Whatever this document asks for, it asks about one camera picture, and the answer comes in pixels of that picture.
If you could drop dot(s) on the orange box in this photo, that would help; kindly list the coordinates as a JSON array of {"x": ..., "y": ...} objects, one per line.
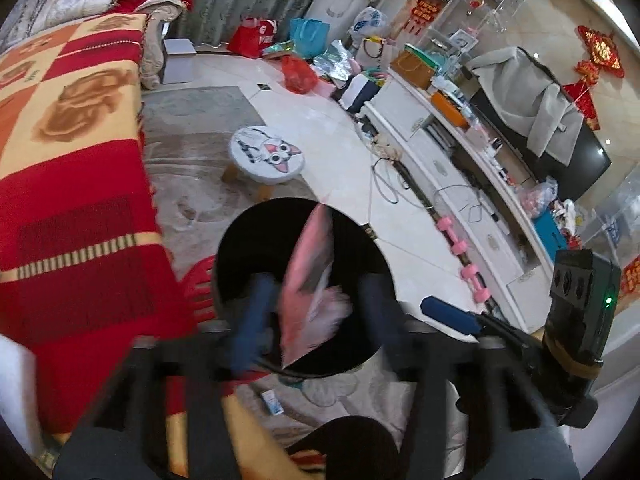
[{"x": 450, "y": 107}]

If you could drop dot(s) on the silver foil bag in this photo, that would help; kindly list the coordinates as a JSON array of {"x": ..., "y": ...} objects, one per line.
[{"x": 332, "y": 60}]

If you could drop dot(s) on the red orange printed blanket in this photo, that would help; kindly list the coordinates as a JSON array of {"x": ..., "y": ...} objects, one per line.
[{"x": 75, "y": 210}]

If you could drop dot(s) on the blue box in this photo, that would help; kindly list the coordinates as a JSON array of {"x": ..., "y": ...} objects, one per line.
[{"x": 550, "y": 237}]

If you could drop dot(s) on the brown paper bag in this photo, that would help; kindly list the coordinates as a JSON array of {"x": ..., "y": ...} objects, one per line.
[{"x": 412, "y": 67}]

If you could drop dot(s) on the cat print round stool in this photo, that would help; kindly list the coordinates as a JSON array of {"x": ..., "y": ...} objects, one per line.
[{"x": 265, "y": 152}]

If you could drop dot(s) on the black round trash bin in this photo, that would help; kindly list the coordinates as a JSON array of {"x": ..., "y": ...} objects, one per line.
[{"x": 235, "y": 260}]

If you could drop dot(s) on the clear acrylic shelf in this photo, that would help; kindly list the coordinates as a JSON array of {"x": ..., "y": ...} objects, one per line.
[{"x": 495, "y": 0}]

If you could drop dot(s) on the cream carved sofa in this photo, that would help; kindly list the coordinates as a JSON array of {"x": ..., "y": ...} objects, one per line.
[{"x": 155, "y": 40}]

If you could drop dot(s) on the dark navy bag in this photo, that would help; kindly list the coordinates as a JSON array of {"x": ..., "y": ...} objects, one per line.
[{"x": 360, "y": 92}]

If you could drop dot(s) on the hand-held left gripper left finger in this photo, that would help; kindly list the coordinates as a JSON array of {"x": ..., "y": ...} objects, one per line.
[{"x": 252, "y": 320}]

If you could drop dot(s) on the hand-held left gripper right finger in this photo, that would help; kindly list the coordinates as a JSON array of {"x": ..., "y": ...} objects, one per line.
[{"x": 380, "y": 317}]

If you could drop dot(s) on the white sofa cushions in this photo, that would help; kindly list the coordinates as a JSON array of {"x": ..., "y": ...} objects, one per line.
[{"x": 75, "y": 5}]

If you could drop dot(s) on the pink dumbbell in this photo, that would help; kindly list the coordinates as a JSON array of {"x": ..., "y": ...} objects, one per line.
[
  {"x": 475, "y": 282},
  {"x": 452, "y": 237}
]

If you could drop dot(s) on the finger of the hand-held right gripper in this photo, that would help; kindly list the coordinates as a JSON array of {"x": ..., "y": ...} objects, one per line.
[{"x": 450, "y": 316}]

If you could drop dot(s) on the red plastic bag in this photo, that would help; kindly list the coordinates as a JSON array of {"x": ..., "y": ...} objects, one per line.
[{"x": 299, "y": 76}]

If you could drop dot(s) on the white cardboard box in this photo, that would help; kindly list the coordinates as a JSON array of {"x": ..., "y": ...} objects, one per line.
[{"x": 178, "y": 62}]

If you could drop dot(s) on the black television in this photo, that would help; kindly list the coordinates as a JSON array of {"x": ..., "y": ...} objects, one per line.
[{"x": 585, "y": 160}]

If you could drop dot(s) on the white tv cabinet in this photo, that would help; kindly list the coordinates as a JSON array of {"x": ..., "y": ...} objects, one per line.
[{"x": 450, "y": 175}]

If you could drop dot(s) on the red hanging ornament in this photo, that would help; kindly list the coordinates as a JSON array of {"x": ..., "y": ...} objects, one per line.
[{"x": 425, "y": 10}]

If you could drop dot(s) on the teal shopping bag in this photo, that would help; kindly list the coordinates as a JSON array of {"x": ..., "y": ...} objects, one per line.
[{"x": 310, "y": 35}]

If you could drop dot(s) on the small white blue carton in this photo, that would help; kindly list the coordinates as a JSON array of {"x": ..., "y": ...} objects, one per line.
[{"x": 272, "y": 403}]

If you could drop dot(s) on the red knot wall decoration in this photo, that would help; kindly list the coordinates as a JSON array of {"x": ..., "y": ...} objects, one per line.
[{"x": 602, "y": 50}]

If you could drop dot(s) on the grey cloth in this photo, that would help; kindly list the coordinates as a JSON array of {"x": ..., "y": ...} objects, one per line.
[{"x": 530, "y": 90}]

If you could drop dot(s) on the pink plastic wrapper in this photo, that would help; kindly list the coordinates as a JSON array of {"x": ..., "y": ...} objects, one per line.
[{"x": 312, "y": 280}]

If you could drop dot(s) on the red plastic stool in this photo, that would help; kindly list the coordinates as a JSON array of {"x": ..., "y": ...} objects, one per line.
[{"x": 197, "y": 285}]

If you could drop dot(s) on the white plastic bag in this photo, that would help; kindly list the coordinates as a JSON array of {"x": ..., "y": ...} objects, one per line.
[{"x": 370, "y": 22}]

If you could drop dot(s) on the red shopping bag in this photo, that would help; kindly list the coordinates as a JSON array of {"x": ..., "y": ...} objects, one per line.
[{"x": 252, "y": 37}]

